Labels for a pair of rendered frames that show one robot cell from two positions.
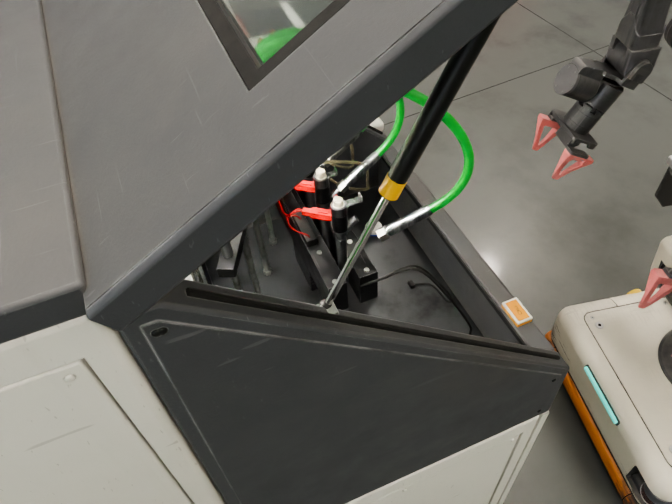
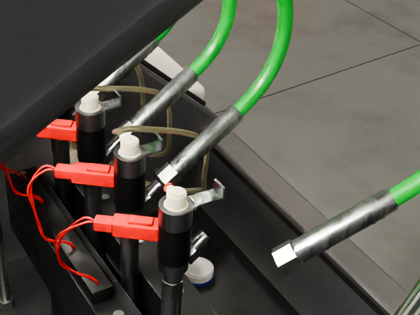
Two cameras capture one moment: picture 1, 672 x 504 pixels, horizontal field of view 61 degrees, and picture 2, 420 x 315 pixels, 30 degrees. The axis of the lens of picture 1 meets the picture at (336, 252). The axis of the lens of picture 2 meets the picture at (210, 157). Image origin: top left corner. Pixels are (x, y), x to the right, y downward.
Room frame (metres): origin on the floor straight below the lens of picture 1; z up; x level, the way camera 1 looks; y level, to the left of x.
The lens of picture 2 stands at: (0.22, 0.10, 1.53)
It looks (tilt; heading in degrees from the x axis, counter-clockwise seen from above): 36 degrees down; 344
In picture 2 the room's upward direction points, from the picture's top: 4 degrees clockwise
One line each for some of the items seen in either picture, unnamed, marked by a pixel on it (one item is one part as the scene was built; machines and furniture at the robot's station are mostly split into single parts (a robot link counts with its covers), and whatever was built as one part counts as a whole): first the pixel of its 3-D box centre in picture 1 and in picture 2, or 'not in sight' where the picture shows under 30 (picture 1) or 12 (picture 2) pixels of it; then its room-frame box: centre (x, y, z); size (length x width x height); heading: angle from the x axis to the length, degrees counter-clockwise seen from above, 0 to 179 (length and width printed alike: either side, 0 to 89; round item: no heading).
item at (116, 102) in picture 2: not in sight; (104, 103); (0.85, 0.03, 1.13); 0.03 x 0.02 x 0.01; 109
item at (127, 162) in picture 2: (330, 215); (139, 237); (0.77, 0.00, 1.03); 0.05 x 0.03 x 0.21; 109
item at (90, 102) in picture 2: not in sight; (89, 107); (0.84, 0.04, 1.13); 0.02 x 0.02 x 0.03
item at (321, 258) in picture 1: (322, 244); (112, 302); (0.81, 0.03, 0.91); 0.34 x 0.10 x 0.15; 19
